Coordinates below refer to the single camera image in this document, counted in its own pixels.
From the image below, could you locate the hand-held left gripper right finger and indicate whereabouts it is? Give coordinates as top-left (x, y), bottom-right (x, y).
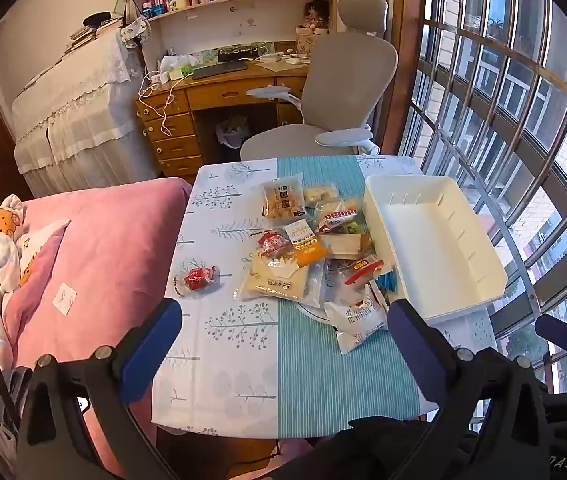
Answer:
top-left (387, 298), bottom-right (551, 480)

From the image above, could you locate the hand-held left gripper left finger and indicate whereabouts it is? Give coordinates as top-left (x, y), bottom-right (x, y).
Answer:
top-left (16, 297), bottom-right (184, 480)

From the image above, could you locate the white plastic bin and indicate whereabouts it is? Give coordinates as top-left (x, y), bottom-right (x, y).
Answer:
top-left (363, 174), bottom-right (509, 325)

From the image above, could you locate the clear bag of rice cake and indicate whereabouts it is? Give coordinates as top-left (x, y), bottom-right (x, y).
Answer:
top-left (313, 199), bottom-right (364, 221)

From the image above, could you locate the frosted fried snack packet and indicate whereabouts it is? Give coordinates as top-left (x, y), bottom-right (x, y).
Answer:
top-left (262, 172), bottom-right (308, 221)

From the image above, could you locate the white snack packet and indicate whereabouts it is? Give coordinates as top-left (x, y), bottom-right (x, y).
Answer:
top-left (323, 285), bottom-right (389, 356)

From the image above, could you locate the blue snack item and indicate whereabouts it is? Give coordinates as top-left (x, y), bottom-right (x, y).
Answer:
top-left (376, 270), bottom-right (398, 296)

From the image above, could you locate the small red snack packet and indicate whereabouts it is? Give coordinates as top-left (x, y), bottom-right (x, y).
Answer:
top-left (174, 265), bottom-right (224, 293)

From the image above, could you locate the white fabric tag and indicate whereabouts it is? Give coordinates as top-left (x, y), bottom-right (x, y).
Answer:
top-left (54, 282), bottom-right (80, 317)

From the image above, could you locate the clear packet with red label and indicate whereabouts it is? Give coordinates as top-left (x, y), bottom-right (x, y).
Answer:
top-left (336, 255), bottom-right (394, 286)

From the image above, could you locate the clear zip bag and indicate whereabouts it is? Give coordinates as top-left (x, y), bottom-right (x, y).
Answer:
top-left (308, 257), bottom-right (359, 311)

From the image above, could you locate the pink bed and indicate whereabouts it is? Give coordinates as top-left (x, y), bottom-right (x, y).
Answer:
top-left (0, 177), bottom-right (194, 480)

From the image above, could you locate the brown edged white packet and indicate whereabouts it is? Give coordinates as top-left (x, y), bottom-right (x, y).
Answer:
top-left (319, 232), bottom-right (377, 261)

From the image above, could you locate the pink pillow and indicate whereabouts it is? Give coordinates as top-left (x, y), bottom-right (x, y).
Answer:
top-left (1, 220), bottom-right (72, 341)

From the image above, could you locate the pale yellow pastry packet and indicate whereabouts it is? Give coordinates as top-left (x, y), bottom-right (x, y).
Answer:
top-left (236, 252), bottom-right (311, 303)

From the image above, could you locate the orange snack packet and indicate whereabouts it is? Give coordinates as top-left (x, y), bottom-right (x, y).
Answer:
top-left (291, 237), bottom-right (329, 268)

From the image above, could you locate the red white striped packet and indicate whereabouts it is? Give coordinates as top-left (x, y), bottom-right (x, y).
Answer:
top-left (316, 210), bottom-right (364, 235)

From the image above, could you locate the white packet with yellow label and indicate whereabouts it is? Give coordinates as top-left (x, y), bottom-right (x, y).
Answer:
top-left (282, 217), bottom-right (320, 246)

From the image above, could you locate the white cartoon print blanket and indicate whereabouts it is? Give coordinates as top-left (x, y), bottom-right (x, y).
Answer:
top-left (0, 194), bottom-right (72, 311)

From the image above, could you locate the clear bag of yellow pieces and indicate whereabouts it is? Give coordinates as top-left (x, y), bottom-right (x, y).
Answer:
top-left (303, 182), bottom-right (339, 207)

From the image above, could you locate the window with metal grille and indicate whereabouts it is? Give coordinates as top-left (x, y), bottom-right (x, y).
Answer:
top-left (398, 0), bottom-right (567, 396)

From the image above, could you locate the white plastic trash bag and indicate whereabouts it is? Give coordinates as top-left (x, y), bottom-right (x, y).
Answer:
top-left (215, 116), bottom-right (250, 150)

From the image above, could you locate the wooden desk with drawers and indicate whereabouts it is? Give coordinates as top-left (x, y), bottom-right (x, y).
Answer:
top-left (136, 55), bottom-right (314, 178)

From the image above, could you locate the green tissue pack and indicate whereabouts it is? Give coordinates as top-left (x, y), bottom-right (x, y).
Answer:
top-left (158, 54), bottom-right (198, 82)

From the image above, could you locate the grey office chair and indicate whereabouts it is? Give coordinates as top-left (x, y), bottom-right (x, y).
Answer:
top-left (240, 0), bottom-right (398, 161)

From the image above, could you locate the black keyboard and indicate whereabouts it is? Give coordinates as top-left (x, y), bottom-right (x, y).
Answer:
top-left (192, 61), bottom-right (249, 81)

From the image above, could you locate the floral fabric bag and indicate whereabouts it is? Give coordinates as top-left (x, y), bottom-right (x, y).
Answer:
top-left (120, 16), bottom-right (153, 50)

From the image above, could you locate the stack of books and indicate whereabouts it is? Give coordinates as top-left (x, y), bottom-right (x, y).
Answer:
top-left (64, 11), bottom-right (124, 56)

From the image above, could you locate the wooden bookshelf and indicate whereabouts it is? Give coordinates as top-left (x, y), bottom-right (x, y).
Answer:
top-left (126, 0), bottom-right (339, 61)

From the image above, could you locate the brown haired doll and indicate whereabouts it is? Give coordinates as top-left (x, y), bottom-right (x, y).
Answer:
top-left (302, 0), bottom-right (331, 36)

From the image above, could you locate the white charging cable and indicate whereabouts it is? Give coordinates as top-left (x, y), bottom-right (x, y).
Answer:
top-left (138, 71), bottom-right (174, 137)

